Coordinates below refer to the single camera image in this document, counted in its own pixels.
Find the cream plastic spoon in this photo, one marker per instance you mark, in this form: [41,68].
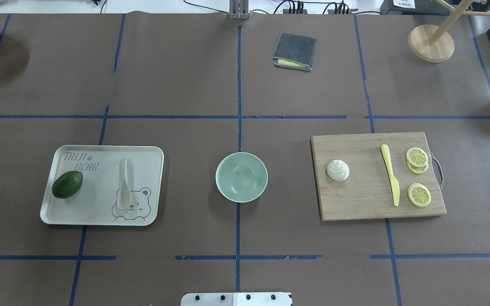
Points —
[124,198]

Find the light green bowl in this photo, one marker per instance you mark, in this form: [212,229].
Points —
[241,177]

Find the grey and yellow folded cloth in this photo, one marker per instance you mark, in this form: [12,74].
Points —
[294,51]

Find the bamboo cutting board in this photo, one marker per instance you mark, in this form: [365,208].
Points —
[366,193]

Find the yellow plastic knife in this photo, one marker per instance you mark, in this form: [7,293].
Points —
[394,183]

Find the cream bear serving tray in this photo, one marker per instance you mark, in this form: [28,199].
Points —
[95,202]

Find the upper lemon slice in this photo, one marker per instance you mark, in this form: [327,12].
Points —
[417,157]

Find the lower stacked lemon slice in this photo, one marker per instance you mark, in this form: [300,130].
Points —
[418,170]

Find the single lemon slice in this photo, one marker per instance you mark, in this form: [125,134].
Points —
[419,195]

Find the green avocado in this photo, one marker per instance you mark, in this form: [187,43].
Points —
[68,184]

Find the black device with label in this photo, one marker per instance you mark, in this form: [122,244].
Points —
[416,7]

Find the wooden mug tree stand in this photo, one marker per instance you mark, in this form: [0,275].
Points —
[434,44]

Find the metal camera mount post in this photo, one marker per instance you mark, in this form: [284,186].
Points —
[239,9]

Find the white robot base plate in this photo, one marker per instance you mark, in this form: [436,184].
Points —
[238,299]

